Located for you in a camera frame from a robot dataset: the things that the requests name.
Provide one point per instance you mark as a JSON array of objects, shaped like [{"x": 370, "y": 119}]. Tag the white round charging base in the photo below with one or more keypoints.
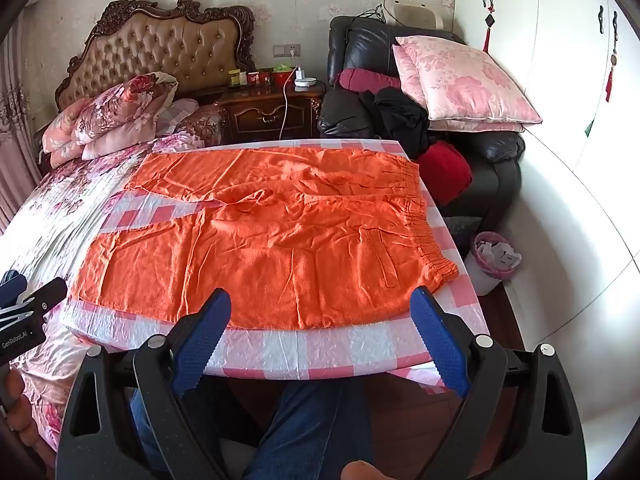
[{"x": 305, "y": 82}]

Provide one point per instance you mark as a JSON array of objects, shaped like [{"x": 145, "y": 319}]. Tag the pink wastebasket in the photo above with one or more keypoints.
[{"x": 490, "y": 265}]

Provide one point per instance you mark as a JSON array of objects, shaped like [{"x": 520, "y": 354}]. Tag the floral pink pillows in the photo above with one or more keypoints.
[{"x": 115, "y": 115}]

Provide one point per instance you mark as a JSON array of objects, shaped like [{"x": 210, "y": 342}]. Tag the red knot ornament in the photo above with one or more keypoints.
[
  {"x": 488, "y": 25},
  {"x": 611, "y": 70}
]

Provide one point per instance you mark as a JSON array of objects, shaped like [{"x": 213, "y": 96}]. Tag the black clothes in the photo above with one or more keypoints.
[{"x": 400, "y": 115}]

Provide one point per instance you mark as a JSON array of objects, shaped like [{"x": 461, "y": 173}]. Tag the dark wooden nightstand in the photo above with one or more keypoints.
[{"x": 260, "y": 115}]

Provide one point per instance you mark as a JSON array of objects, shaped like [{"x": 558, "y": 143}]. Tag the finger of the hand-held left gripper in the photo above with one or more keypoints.
[
  {"x": 11, "y": 285},
  {"x": 47, "y": 295}
]

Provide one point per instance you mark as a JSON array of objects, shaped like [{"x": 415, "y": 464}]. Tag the pink floral cushion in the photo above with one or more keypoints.
[
  {"x": 465, "y": 80},
  {"x": 407, "y": 77}
]

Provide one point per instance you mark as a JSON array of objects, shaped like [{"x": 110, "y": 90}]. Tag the pink floral bed pillow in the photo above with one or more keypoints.
[{"x": 197, "y": 125}]

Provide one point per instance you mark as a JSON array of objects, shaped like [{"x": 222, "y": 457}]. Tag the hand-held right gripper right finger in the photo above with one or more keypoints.
[{"x": 440, "y": 340}]

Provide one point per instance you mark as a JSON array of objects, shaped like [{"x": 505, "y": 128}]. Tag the floral bed cover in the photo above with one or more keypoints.
[{"x": 65, "y": 200}]

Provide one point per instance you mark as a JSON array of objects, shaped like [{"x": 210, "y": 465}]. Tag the red garment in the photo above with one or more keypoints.
[{"x": 445, "y": 172}]

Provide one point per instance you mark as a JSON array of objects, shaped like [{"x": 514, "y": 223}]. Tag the person's left hand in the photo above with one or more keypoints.
[{"x": 20, "y": 425}]

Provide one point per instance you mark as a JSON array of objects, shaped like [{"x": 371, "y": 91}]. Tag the small red box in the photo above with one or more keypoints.
[{"x": 259, "y": 79}]

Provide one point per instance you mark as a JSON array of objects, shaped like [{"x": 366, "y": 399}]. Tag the black leather armchair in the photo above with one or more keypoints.
[{"x": 360, "y": 50}]

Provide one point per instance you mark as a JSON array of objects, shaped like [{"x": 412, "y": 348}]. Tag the pink white checkered tablecloth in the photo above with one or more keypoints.
[{"x": 300, "y": 352}]

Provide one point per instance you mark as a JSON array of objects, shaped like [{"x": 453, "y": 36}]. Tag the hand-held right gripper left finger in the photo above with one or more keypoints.
[{"x": 200, "y": 345}]

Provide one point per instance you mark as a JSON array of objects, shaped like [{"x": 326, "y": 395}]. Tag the tufted carved wooden headboard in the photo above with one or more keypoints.
[{"x": 165, "y": 50}]

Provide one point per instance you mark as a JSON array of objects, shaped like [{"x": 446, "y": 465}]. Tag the maroon cushion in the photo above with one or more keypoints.
[{"x": 367, "y": 80}]

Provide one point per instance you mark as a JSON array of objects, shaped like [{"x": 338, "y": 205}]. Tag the white wardrobe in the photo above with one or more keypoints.
[{"x": 550, "y": 85}]

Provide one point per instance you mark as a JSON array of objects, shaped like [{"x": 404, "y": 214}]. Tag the pink curtain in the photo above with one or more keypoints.
[{"x": 15, "y": 135}]

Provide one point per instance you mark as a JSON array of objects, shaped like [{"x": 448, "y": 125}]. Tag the wall socket panel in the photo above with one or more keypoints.
[{"x": 287, "y": 50}]

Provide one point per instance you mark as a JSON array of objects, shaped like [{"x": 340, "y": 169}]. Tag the yellow green jar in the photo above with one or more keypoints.
[{"x": 234, "y": 78}]

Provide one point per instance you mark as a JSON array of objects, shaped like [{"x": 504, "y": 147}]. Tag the beige massage cushion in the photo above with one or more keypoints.
[{"x": 415, "y": 15}]

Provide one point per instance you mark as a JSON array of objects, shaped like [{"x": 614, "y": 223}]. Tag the person's blue jeans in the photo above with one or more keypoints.
[{"x": 305, "y": 425}]

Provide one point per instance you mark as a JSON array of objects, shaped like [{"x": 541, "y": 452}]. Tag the red tin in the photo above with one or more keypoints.
[{"x": 281, "y": 79}]

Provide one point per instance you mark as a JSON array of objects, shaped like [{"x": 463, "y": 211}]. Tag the person's right hand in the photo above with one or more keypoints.
[{"x": 360, "y": 471}]

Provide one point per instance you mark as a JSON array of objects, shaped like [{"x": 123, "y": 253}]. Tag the orange pants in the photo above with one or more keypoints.
[{"x": 275, "y": 240}]

